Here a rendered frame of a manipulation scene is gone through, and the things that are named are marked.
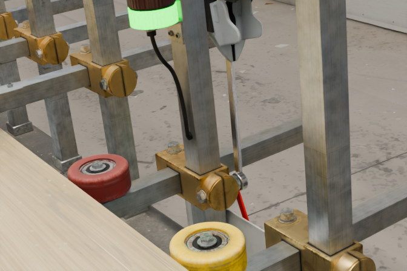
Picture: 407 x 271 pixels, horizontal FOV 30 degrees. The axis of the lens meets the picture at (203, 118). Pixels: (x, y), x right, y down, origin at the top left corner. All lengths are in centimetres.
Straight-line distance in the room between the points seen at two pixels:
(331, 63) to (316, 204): 16
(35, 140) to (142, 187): 67
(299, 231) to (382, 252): 156
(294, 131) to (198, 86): 24
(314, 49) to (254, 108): 281
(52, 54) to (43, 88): 20
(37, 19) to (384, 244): 146
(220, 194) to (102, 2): 35
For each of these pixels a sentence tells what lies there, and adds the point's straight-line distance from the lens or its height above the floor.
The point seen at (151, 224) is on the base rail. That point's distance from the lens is 126.
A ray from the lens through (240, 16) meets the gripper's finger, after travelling 104.
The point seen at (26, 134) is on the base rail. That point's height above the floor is 70.
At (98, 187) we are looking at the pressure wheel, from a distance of 97.
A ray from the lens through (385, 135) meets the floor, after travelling 322.
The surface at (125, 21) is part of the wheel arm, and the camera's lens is 153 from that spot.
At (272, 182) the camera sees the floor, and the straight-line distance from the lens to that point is 287.
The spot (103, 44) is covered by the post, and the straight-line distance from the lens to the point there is 118.
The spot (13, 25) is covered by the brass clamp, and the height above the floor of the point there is 95.
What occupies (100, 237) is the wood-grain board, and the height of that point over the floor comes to 90.
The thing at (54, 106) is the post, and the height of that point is 83.
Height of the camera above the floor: 133
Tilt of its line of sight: 22 degrees down
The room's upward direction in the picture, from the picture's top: 6 degrees counter-clockwise
